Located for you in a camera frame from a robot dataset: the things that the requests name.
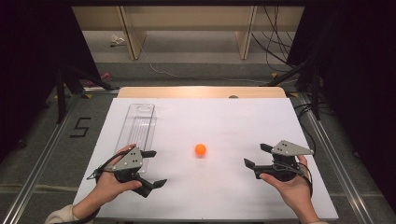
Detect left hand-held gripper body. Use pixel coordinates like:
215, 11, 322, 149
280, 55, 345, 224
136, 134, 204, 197
111, 147, 154, 199

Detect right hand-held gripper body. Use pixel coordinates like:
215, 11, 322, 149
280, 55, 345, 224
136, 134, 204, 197
253, 139, 315, 183

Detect clear plastic tray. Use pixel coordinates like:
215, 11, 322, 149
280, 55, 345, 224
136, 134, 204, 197
114, 103, 157, 175

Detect orange ball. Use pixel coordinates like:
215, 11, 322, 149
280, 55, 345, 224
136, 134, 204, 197
194, 143, 207, 158

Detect person's left hand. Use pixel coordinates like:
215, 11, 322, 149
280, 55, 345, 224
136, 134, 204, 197
87, 143, 143, 210

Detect person's right hand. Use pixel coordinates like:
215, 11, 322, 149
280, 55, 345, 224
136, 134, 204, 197
259, 154, 316, 217

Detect white table sheet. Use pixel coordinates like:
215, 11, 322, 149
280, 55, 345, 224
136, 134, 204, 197
72, 97, 340, 221

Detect black metal stand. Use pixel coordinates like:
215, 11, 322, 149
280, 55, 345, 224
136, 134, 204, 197
260, 59, 323, 121
54, 62, 120, 125

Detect pink object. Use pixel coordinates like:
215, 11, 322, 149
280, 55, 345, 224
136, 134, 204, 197
86, 71, 113, 88

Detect black curtain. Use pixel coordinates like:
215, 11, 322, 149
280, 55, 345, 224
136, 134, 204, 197
0, 0, 101, 162
286, 0, 396, 213

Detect white crumpled paper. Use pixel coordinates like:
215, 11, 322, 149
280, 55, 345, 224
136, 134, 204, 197
109, 34, 126, 48

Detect beige wooden desk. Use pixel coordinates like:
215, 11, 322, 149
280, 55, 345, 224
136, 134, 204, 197
72, 6, 305, 61

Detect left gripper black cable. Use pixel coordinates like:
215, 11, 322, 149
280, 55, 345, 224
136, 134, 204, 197
73, 149, 134, 224

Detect black floor cables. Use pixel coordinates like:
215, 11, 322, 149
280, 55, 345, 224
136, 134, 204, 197
293, 101, 335, 157

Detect aluminium floor rail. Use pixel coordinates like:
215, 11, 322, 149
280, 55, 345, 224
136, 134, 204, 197
0, 92, 82, 224
295, 92, 376, 224

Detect bundle of black cables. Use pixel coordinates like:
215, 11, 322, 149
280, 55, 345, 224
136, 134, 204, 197
250, 6, 297, 73

